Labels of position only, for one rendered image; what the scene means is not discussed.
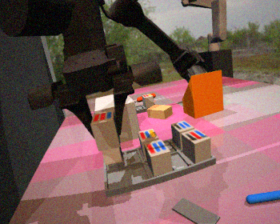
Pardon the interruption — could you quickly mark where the blue rounded rod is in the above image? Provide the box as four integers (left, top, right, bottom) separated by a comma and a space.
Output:
246, 190, 280, 204

